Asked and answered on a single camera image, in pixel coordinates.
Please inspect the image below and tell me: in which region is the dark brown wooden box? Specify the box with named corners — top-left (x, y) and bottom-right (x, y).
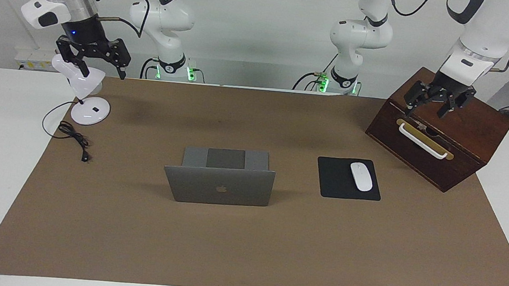
top-left (361, 62), bottom-right (509, 198)

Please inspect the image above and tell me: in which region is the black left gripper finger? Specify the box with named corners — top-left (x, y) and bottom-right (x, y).
top-left (403, 80), bottom-right (433, 120)
top-left (436, 88), bottom-right (476, 121)

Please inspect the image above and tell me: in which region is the silver grey laptop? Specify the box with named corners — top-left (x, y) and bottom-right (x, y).
top-left (161, 142), bottom-right (278, 210)

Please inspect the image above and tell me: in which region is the white power strip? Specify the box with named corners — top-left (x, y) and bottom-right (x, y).
top-left (14, 47), bottom-right (58, 72)

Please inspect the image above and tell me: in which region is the gold metal handle plate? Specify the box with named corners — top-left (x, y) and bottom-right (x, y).
top-left (393, 118), bottom-right (458, 161)

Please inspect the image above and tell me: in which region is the black lamp power cable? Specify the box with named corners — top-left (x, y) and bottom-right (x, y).
top-left (39, 98), bottom-right (97, 164)

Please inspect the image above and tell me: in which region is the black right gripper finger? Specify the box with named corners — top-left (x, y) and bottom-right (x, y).
top-left (53, 38), bottom-right (93, 78)
top-left (99, 37), bottom-right (133, 80)

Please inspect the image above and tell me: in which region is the black mouse pad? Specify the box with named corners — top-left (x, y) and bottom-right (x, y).
top-left (314, 156), bottom-right (385, 202)

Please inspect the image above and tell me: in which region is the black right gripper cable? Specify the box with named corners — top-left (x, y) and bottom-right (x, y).
top-left (87, 0), bottom-right (151, 39)

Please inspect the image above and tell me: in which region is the black arm base cable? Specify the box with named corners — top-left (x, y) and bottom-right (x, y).
top-left (292, 68), bottom-right (330, 94)
top-left (140, 56), bottom-right (162, 80)

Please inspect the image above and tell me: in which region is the white box handle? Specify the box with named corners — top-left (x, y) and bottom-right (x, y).
top-left (396, 123), bottom-right (451, 160)

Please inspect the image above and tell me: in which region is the white desk lamp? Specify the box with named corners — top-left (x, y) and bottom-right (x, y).
top-left (46, 52), bottom-right (115, 128)

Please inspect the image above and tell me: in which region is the white computer mouse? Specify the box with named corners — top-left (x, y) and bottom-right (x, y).
top-left (348, 162), bottom-right (375, 192)

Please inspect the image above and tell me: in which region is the brown table mat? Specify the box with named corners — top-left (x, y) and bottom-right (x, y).
top-left (0, 66), bottom-right (509, 286)

